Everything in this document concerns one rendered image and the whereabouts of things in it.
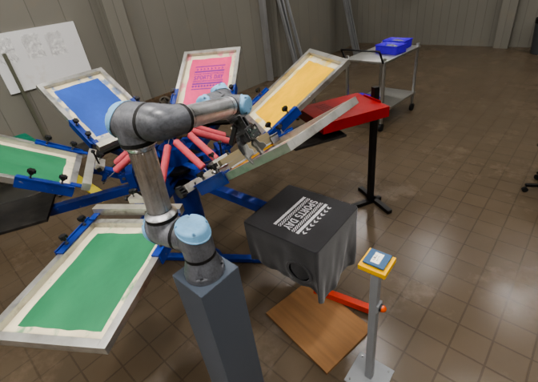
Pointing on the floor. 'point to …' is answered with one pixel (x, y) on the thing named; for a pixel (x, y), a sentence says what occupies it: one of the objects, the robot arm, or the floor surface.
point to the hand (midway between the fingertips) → (256, 158)
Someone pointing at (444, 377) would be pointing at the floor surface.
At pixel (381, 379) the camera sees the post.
